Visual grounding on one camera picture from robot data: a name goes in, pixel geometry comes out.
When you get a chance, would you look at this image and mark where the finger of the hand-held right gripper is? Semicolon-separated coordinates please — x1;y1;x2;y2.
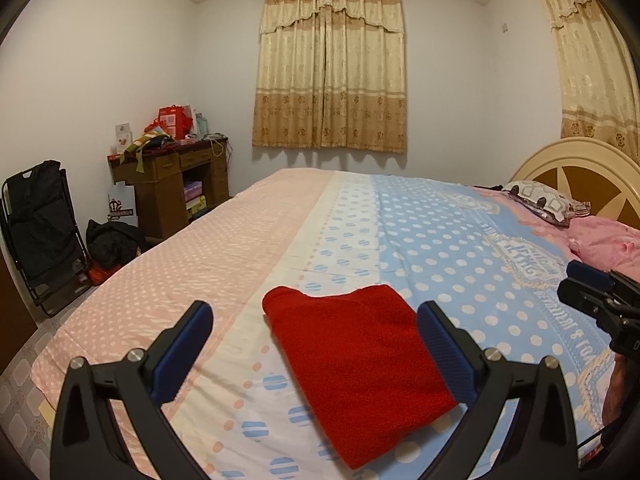
556;280;626;322
566;260;615;293

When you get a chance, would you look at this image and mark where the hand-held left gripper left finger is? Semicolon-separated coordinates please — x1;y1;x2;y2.
52;300;215;480

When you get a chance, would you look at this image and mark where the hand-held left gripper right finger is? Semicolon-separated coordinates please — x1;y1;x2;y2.
416;301;581;480

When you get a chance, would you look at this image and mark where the red knitted sweater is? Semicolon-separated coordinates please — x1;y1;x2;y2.
262;284;460;471

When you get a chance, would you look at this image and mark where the person's right forearm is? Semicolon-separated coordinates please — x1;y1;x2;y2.
601;352;633;428

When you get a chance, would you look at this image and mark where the pink quilt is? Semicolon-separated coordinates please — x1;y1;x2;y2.
567;216;640;281

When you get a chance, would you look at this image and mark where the patterned pillow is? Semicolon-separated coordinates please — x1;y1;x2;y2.
501;180;591;228

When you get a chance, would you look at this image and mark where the cream wooden headboard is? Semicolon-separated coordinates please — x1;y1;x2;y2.
507;136;640;226

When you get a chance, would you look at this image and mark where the black bag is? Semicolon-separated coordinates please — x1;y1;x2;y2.
86;218;148;281

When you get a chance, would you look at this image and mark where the bed with polka dot sheet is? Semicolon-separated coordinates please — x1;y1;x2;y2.
30;167;640;480

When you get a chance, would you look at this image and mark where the stack of books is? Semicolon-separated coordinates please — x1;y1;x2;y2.
184;181;207;218

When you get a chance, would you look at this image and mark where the white paper bag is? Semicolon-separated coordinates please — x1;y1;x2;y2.
106;184;140;228

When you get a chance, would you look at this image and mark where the brown wooden door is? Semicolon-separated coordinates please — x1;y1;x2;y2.
0;247;38;376

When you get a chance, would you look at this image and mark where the brown wooden desk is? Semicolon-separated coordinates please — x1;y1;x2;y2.
106;136;231;241

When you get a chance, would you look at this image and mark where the black folding chair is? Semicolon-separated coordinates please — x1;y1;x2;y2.
1;160;93;318

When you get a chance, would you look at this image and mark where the beige window curtain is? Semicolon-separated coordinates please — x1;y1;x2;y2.
530;0;640;148
251;0;408;155

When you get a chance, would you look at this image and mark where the striped colourful cloth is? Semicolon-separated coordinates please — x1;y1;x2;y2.
125;130;171;176

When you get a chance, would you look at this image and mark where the red gift bag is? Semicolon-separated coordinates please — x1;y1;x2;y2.
157;105;193;141

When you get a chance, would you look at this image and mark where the black cable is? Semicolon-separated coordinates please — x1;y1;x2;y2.
575;424;617;457

